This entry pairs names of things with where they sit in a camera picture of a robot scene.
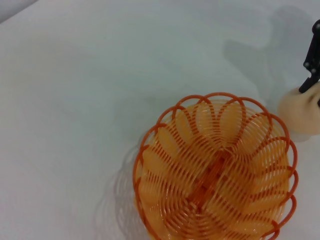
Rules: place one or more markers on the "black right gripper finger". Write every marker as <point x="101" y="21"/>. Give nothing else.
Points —
<point x="312" y="57"/>

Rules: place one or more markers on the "pale round bread bun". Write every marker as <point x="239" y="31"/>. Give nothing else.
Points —
<point x="300" y="117"/>

